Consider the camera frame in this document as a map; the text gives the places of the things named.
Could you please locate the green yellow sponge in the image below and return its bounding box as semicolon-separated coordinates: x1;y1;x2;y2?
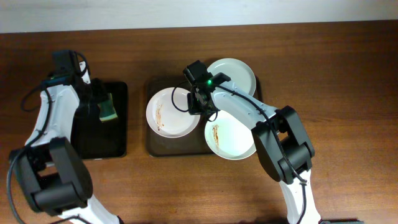
98;93;118;123

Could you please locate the white plate top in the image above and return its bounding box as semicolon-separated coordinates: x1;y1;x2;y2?
207;58;256;96

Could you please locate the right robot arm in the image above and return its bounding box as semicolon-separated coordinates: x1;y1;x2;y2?
183;60;322;223

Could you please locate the white plate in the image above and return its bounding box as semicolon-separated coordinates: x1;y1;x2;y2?
146;87;200;138
204;111;256;161
207;58;256;96

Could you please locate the black tray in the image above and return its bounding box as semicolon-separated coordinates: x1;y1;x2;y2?
71;82;128;159

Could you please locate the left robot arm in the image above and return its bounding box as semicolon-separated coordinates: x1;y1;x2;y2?
6;50;122;223

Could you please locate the brown tray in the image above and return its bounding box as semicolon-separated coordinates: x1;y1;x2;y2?
145;74;262;157

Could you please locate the white plate bottom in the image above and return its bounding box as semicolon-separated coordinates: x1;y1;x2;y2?
204;111;256;161

